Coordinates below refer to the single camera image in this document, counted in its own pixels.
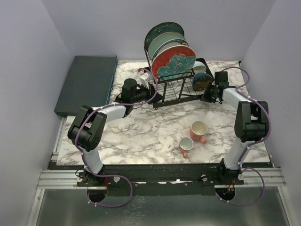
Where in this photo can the black wire dish rack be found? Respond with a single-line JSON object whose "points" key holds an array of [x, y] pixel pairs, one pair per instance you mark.
{"points": [[178, 90]]}

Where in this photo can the aluminium frame rail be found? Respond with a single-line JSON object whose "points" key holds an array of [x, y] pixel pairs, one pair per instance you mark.
{"points": [[257, 202]]}

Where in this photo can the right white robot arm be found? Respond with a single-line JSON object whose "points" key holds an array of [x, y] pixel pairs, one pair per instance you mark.
{"points": [[252, 123]]}

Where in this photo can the teal patterned bottom plate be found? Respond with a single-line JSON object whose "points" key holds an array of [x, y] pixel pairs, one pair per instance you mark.
{"points": [[174, 44]]}

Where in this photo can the dark grey flat box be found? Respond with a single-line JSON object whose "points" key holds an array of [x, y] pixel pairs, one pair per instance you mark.
{"points": [[88, 82]]}

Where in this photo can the orange plate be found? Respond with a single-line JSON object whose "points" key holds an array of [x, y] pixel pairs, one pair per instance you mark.
{"points": [[165, 39]]}

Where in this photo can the blue glazed floral plate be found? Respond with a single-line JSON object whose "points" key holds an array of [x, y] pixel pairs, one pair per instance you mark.
{"points": [[161, 29]]}

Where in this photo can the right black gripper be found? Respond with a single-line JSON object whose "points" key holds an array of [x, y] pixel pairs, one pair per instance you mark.
{"points": [[206, 97]]}

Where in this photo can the dark bowl beige inside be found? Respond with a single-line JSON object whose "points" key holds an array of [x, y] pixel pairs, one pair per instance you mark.
{"points": [[201, 81]]}

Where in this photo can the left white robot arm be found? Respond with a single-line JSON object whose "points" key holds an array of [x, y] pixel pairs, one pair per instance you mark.
{"points": [[88, 126]]}

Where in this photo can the black mounting rail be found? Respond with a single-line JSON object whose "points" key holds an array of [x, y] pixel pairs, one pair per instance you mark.
{"points": [[160, 179]]}

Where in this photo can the plain pink mug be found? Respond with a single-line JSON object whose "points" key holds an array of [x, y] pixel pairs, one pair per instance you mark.
{"points": [[198, 132]]}

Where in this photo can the white bowl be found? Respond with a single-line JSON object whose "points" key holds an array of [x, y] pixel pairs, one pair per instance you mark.
{"points": [[199, 67]]}

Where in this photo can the red plate teal flower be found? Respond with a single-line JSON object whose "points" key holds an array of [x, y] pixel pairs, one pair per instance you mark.
{"points": [[173, 62]]}

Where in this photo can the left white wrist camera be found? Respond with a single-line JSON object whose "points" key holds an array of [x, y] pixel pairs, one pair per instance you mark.
{"points": [[145, 78]]}

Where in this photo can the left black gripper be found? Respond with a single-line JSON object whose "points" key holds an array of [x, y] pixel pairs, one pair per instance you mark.
{"points": [[150, 91]]}

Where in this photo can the printed salmon coffee mug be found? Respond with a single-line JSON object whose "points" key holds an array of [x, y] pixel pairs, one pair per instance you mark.
{"points": [[185, 145]]}

